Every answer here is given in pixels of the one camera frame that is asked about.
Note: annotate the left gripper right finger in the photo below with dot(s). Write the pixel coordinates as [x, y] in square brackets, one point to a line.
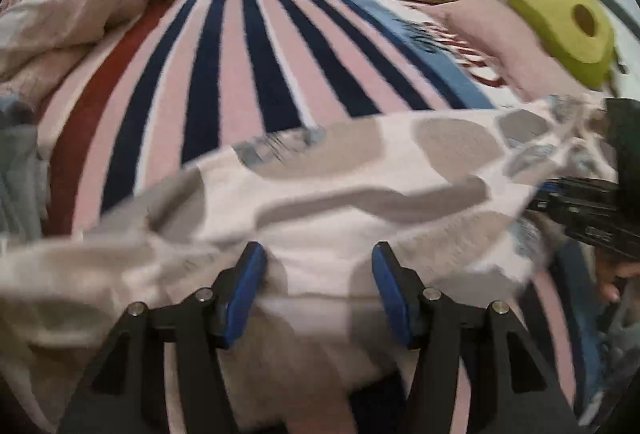
[513, 389]

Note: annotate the person's right hand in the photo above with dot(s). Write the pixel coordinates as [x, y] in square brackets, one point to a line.
[609, 268]

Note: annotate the green avocado plush pillow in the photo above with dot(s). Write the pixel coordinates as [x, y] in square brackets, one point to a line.
[577, 33]

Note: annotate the grey blue crumpled garment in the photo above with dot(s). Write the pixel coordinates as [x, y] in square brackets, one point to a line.
[24, 173]

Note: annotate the pink ribbed pillow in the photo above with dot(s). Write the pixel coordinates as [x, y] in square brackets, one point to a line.
[493, 27]

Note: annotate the striped plush bed blanket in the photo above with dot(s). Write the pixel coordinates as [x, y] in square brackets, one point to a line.
[193, 77]

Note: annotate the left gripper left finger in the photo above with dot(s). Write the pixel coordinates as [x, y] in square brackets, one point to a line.
[122, 389]

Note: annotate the bear print pyjama pants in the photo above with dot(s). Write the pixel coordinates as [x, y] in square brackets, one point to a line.
[447, 190]

